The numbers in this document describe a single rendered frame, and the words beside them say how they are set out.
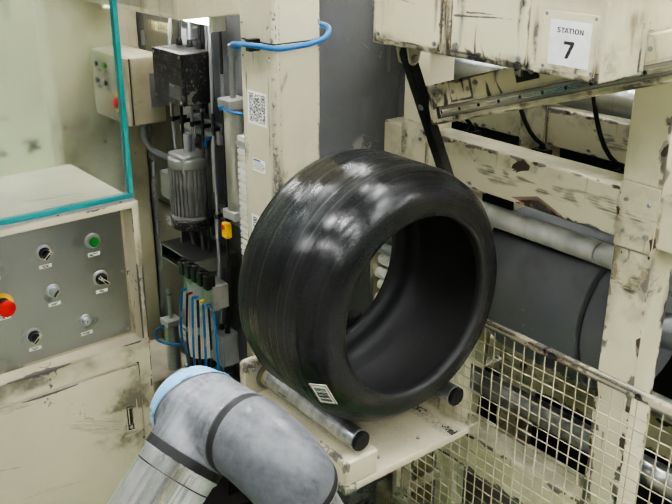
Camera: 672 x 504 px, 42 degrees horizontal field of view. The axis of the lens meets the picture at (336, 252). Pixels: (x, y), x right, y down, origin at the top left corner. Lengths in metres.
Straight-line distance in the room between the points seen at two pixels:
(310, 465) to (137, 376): 1.22
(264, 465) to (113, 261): 1.18
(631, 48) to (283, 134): 0.74
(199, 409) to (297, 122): 0.92
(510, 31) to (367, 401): 0.78
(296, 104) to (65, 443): 1.02
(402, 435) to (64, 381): 0.82
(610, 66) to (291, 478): 0.93
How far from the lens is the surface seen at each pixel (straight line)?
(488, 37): 1.78
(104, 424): 2.34
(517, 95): 1.92
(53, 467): 2.34
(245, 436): 1.14
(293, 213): 1.72
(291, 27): 1.91
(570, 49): 1.66
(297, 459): 1.15
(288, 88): 1.92
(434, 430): 2.08
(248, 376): 2.06
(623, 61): 1.68
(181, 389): 1.23
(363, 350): 2.12
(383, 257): 2.37
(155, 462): 1.22
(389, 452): 2.00
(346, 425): 1.87
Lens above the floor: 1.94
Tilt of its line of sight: 22 degrees down
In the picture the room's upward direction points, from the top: straight up
